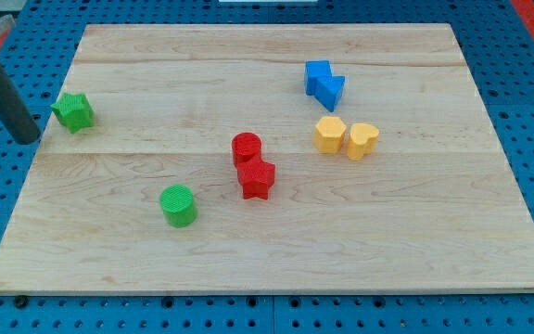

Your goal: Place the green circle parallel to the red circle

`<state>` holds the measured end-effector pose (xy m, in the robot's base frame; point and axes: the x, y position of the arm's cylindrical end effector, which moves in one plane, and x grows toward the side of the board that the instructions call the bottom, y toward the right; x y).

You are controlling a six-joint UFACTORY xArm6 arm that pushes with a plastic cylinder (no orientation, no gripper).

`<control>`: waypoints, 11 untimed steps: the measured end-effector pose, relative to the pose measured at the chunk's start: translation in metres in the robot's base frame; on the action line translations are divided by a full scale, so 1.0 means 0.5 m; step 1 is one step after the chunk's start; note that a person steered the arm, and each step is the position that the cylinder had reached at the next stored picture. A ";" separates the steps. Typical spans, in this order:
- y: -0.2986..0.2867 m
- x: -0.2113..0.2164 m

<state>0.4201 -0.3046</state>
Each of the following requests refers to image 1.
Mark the red star block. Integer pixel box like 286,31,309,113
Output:
236,156,275,200

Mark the blue triangle block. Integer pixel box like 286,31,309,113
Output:
314,76,346,112

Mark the yellow heart block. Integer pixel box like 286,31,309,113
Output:
347,123,380,161

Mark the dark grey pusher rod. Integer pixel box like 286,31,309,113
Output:
0,63,41,145

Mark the red cylinder block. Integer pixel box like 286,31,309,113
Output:
231,132,262,166

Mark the green cylinder block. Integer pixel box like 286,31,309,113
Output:
159,184,197,228

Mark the green star block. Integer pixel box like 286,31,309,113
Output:
51,93,94,134

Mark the blue cube block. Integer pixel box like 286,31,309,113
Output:
304,59,332,96

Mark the yellow pentagon block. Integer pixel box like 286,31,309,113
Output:
313,116,347,154

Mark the wooden board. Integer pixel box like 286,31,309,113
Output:
0,23,534,296

